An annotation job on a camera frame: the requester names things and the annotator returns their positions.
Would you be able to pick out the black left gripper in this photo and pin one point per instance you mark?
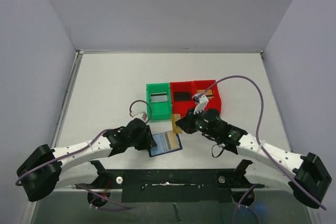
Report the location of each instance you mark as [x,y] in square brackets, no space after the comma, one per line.
[148,141]

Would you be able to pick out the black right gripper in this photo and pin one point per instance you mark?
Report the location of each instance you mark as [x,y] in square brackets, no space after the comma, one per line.
[191,121]

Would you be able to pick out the blue leather card holder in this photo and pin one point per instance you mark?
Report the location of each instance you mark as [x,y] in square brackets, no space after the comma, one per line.
[160,148]

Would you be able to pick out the gold VIP card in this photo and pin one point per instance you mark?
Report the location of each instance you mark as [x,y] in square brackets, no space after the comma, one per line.
[207,93]

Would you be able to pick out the gold striped card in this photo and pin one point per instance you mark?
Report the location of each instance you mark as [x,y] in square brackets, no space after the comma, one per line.
[172,142]

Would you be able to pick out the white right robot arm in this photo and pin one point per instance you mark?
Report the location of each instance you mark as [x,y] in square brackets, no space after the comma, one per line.
[303,175]

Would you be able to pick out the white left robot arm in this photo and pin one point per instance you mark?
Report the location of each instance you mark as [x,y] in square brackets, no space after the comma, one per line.
[41,171]

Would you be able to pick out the black card in red bin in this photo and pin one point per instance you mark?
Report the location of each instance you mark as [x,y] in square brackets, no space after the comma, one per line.
[181,96]

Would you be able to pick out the silver card in green bin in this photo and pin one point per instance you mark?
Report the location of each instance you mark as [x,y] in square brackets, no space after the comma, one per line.
[158,97]

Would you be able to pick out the red plastic bin right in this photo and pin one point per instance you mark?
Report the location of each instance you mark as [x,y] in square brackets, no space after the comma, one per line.
[215,102]

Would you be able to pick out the red plastic bin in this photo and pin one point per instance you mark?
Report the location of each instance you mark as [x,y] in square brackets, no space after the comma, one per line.
[215,102]
[182,108]

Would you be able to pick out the red plastic bin middle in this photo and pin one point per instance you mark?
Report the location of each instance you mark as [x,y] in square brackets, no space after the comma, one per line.
[182,108]

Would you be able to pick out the green plastic bin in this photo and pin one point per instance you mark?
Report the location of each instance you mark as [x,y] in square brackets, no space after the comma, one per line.
[162,110]

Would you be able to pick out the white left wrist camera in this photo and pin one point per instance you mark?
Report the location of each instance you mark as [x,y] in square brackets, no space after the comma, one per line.
[140,115]

